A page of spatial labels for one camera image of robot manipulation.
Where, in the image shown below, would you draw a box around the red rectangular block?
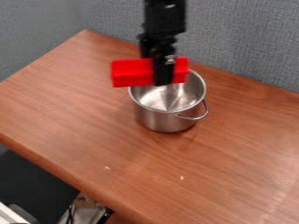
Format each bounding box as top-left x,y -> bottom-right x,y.
111,56 -> 191,88

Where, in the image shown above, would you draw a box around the grey table leg bracket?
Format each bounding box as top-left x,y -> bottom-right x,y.
58,192 -> 114,224

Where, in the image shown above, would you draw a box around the stainless steel pot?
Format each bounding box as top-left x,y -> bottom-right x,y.
129,70 -> 210,133

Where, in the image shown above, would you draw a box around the white object at corner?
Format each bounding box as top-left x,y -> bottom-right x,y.
0,202 -> 30,224

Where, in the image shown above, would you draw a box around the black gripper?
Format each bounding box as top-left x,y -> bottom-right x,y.
138,0 -> 187,87

